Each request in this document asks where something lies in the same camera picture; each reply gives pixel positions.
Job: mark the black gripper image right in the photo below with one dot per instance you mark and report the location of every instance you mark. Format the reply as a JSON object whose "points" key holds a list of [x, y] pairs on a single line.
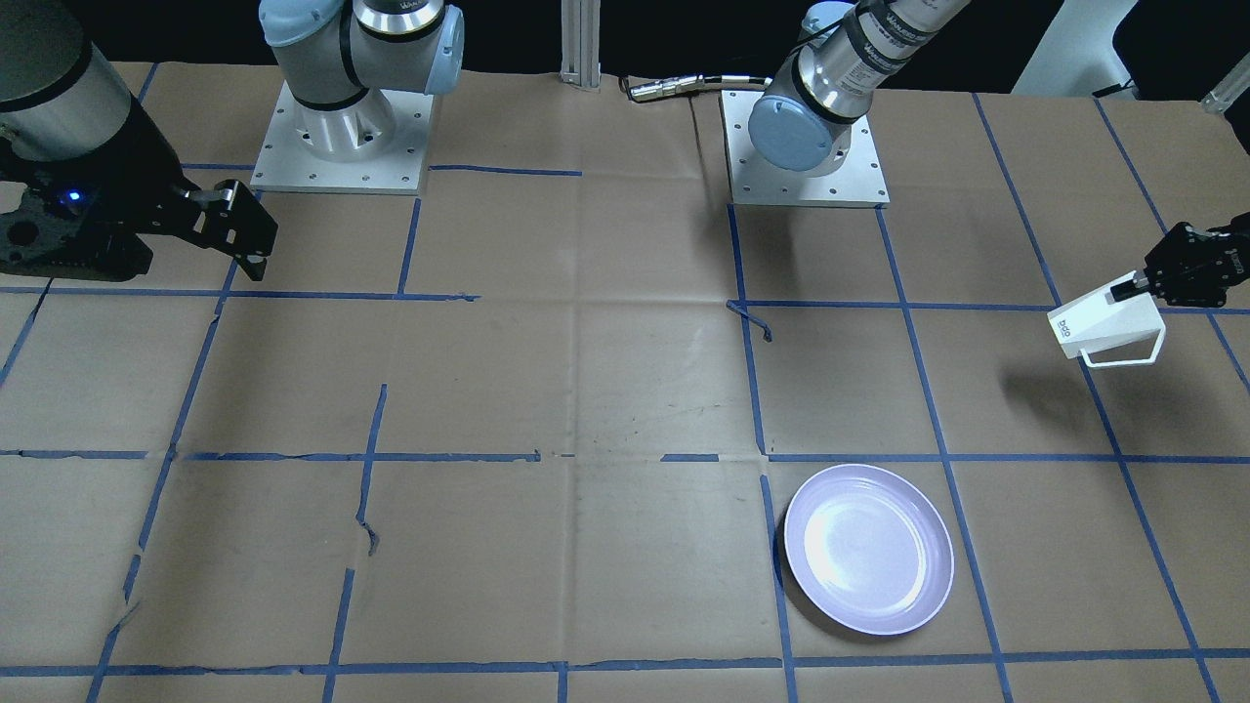
{"points": [[1199, 262]]}

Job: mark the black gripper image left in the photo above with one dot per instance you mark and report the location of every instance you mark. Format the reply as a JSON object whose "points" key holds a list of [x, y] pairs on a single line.
{"points": [[140, 168]]}

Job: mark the white angular cup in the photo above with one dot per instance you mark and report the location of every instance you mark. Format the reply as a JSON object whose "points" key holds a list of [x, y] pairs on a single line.
{"points": [[1093, 324]]}

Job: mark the silver robot arm image right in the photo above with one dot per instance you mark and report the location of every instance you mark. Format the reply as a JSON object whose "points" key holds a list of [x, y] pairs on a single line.
{"points": [[826, 84]]}

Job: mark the lavender round plate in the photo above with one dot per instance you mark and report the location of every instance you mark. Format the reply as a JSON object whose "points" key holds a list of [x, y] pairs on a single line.
{"points": [[869, 550]]}

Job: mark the white object top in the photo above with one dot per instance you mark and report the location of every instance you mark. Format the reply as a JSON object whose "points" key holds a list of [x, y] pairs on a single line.
{"points": [[1075, 56]]}

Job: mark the grey base plate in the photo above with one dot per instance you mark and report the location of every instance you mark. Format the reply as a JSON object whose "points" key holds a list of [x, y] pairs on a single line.
{"points": [[376, 146], [851, 178]]}

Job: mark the aluminium profile post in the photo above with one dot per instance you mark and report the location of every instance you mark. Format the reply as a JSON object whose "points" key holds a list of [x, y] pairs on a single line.
{"points": [[580, 44]]}

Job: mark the silver cable connector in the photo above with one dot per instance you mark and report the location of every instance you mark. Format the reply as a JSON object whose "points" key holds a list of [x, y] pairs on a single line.
{"points": [[663, 89]]}

